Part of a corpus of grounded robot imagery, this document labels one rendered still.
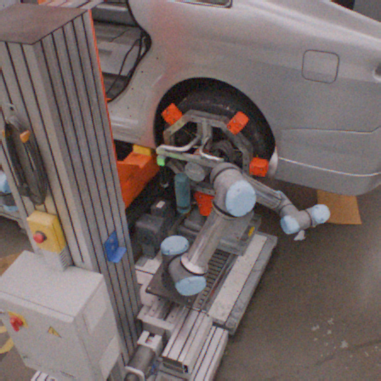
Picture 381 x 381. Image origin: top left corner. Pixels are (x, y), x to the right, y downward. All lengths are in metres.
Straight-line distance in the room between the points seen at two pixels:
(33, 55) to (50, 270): 0.78
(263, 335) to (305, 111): 1.33
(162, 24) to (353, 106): 1.06
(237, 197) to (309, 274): 1.70
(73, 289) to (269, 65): 1.44
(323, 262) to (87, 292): 2.08
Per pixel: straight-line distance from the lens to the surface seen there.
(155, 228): 2.94
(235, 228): 3.17
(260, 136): 2.63
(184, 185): 2.76
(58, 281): 1.64
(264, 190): 1.92
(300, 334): 2.95
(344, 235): 3.55
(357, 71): 2.31
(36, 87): 1.24
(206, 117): 2.58
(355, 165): 2.57
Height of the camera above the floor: 2.43
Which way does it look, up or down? 40 degrees down
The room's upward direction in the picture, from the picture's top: 3 degrees counter-clockwise
